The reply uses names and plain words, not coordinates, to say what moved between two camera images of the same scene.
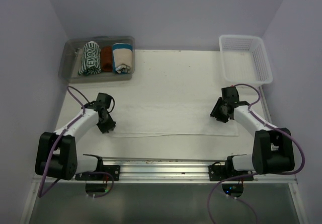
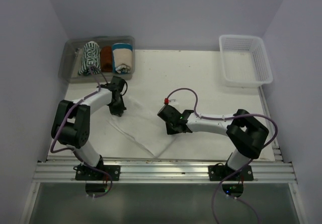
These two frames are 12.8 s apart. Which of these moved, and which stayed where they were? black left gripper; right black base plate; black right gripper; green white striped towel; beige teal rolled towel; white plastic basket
Moved: black right gripper; black left gripper
Stayed: green white striped towel; beige teal rolled towel; right black base plate; white plastic basket
